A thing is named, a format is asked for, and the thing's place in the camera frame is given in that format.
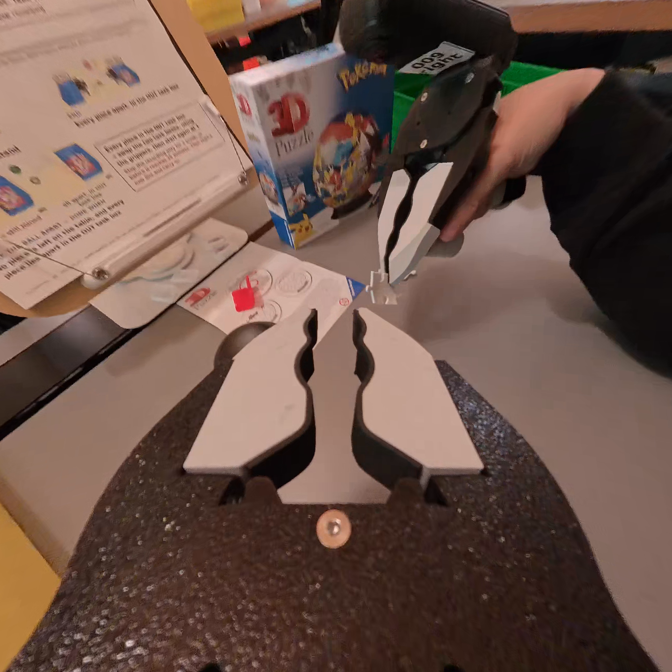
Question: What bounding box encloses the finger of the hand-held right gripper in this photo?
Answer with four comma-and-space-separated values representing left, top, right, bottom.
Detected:
377, 169, 422, 276
388, 162, 455, 288

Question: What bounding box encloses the folded white leaflet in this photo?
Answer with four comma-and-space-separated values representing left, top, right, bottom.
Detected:
177, 241, 366, 337

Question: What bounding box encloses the brown document holder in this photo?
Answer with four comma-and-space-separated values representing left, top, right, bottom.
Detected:
0, 0, 258, 319

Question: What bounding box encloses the person's right forearm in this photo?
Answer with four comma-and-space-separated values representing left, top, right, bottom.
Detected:
535, 68, 672, 380

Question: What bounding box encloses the printed instruction sheet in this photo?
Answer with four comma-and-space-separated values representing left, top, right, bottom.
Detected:
0, 0, 237, 310

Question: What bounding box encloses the small red plastic part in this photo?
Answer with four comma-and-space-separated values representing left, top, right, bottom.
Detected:
231, 275, 263, 314

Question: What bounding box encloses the white-backed puzzle piece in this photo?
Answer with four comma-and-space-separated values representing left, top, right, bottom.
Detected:
367, 270, 401, 305

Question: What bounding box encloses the green plastic bin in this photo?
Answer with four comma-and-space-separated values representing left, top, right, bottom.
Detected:
391, 60, 570, 154

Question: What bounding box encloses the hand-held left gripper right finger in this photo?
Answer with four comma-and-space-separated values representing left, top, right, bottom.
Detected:
352, 307, 484, 486

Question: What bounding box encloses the person's right hand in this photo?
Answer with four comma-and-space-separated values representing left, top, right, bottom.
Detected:
440, 67, 606, 243

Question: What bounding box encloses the blue white puzzle box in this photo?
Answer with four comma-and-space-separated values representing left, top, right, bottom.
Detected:
230, 43, 396, 250

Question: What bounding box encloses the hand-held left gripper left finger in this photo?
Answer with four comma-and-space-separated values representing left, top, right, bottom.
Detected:
183, 309, 319, 486

